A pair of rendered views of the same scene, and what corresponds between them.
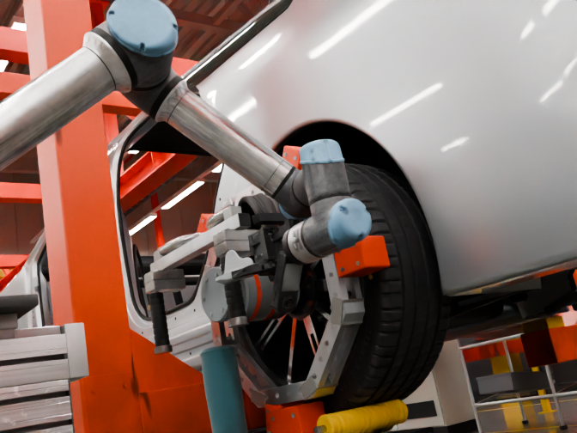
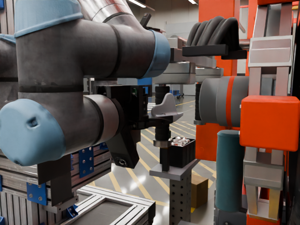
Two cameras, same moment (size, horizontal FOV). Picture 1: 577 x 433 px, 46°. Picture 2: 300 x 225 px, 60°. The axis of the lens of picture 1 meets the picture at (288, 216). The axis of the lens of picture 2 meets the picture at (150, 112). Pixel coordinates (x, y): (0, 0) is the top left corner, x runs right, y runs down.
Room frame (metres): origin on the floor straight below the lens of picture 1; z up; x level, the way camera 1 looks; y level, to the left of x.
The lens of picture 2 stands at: (1.13, -0.42, 0.91)
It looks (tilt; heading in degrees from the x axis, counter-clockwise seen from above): 7 degrees down; 66
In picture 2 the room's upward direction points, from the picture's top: straight up
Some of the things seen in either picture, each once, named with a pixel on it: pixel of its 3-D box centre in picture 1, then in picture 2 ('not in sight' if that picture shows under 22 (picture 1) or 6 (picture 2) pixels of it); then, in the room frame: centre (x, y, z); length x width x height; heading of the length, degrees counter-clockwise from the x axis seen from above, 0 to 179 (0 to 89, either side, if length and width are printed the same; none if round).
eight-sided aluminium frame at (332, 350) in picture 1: (274, 290); (270, 102); (1.69, 0.07, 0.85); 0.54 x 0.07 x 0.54; 40
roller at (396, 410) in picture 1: (364, 419); not in sight; (1.66, -0.08, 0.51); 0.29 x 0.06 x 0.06; 130
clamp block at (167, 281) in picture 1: (165, 280); (209, 74); (1.69, 0.34, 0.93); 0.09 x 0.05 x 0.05; 130
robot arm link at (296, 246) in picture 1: (307, 240); (91, 119); (1.21, -0.03, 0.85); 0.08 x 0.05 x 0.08; 130
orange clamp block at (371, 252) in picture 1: (361, 256); (268, 120); (1.45, -0.14, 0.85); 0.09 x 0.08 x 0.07; 40
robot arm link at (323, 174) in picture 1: (321, 177); (64, 47); (1.16, -0.07, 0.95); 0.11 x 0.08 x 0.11; 18
